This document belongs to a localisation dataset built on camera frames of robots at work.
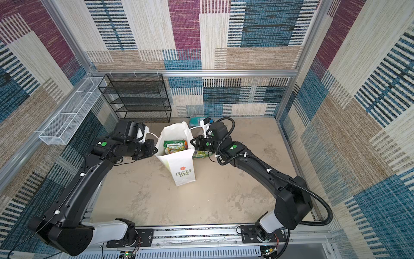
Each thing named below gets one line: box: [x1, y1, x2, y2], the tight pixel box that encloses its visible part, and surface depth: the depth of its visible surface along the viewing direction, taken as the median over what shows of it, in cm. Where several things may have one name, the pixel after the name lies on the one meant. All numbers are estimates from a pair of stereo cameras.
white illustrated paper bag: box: [155, 120, 196, 187], surface depth 82 cm
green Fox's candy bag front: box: [163, 139, 189, 155], surface depth 87 cm
